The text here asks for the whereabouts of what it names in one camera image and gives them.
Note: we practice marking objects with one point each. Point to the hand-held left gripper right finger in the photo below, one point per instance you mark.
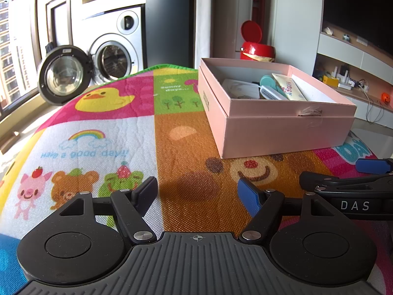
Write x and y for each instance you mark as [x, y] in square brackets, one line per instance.
[248, 195]

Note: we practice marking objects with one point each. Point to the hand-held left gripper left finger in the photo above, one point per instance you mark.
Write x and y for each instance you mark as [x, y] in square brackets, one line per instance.
[148, 190]

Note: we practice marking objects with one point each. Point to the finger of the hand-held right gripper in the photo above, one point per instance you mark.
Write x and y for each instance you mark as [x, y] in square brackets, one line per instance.
[344, 184]
[373, 166]

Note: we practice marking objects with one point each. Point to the pink cardboard box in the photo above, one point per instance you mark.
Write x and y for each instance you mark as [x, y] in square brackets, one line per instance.
[276, 129]

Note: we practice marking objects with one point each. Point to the clear bag with black item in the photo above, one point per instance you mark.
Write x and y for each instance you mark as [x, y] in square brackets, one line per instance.
[273, 93]

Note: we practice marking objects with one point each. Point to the cream cosmetic tube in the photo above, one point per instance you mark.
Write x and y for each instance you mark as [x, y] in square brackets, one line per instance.
[290, 89]

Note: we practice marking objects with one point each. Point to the orange pumpkin toy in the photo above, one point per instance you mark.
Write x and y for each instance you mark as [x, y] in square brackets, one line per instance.
[386, 97]

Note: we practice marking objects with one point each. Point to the colourful cartoon play mat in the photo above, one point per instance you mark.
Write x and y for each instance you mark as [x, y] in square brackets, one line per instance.
[101, 123]

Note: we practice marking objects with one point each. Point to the white power strip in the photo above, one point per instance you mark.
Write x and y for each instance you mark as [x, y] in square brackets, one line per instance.
[353, 85]

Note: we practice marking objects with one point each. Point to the small yellow box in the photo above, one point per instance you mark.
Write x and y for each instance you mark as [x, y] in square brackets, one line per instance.
[330, 82]

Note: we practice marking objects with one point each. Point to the white router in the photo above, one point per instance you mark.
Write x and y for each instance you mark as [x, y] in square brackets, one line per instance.
[341, 73]

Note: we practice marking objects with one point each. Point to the white television cabinet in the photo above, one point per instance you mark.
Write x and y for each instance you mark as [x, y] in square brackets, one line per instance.
[331, 47]

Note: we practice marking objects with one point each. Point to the silver washing machine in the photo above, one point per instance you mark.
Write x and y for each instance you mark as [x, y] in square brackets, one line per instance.
[135, 52]

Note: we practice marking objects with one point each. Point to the round washing machine door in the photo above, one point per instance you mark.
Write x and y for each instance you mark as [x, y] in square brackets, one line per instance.
[63, 76]

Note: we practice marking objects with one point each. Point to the small white ornament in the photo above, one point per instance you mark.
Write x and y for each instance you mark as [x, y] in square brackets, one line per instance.
[328, 30]

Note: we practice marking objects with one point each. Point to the red lidded bin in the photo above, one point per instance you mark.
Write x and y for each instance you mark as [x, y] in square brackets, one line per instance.
[258, 50]

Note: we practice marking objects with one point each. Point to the black television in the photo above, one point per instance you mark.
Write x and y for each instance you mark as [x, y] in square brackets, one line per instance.
[362, 3]

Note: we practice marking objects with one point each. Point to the brown framed door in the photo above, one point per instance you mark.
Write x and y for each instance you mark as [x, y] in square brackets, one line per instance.
[49, 24]

